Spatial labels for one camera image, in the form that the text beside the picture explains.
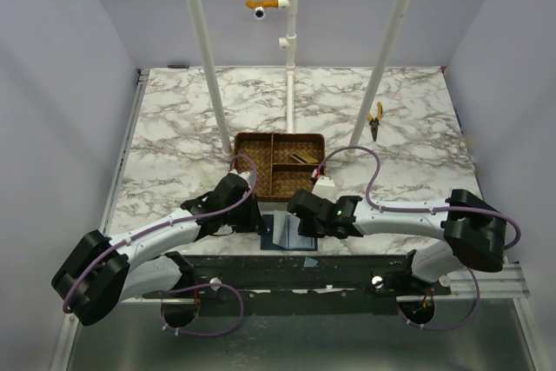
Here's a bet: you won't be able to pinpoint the blue leather card holder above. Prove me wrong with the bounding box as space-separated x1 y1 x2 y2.
260 210 318 251

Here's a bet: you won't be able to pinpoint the gold credit card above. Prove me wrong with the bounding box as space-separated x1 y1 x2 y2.
290 152 319 165

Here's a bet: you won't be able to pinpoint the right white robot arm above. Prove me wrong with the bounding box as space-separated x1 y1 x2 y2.
287 189 507 295

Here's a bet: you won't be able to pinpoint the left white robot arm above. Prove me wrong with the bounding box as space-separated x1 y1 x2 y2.
51 170 265 326

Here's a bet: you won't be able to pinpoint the woven brown divided tray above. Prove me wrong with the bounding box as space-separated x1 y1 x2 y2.
234 132 326 202

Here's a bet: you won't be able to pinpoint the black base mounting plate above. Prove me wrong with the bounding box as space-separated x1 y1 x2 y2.
142 251 453 318

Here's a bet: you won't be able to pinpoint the right white slanted pipe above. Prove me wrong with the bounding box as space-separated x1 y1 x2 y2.
348 0 411 147

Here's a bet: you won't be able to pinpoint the white slanted pipe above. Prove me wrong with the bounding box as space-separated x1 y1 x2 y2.
186 0 232 156
348 0 411 147

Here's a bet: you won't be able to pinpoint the small blue white ball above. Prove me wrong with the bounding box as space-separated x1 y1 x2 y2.
254 6 266 20

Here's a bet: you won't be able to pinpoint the orange hook peg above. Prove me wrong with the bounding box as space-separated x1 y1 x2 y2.
246 0 280 10

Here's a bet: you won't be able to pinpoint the centre white pipe stand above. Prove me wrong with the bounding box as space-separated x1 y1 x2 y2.
278 0 298 134

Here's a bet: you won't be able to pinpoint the left white slanted pipe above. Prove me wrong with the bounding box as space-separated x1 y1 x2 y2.
186 0 232 156

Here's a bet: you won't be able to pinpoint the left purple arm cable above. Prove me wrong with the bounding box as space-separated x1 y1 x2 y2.
63 153 258 314

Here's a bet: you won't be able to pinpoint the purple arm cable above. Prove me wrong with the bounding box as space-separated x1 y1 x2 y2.
310 145 522 253
63 153 258 314

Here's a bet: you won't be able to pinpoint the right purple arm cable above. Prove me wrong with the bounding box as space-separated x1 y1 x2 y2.
310 145 522 253

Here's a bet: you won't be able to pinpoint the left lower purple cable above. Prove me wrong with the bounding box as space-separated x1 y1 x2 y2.
154 282 245 338

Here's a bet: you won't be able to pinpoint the yellow handled pliers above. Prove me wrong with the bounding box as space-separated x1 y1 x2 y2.
367 102 383 142

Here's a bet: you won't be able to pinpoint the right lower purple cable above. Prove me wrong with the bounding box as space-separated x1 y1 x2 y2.
403 268 481 332

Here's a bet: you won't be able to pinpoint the aluminium rail frame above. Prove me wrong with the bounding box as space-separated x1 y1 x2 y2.
64 69 531 302

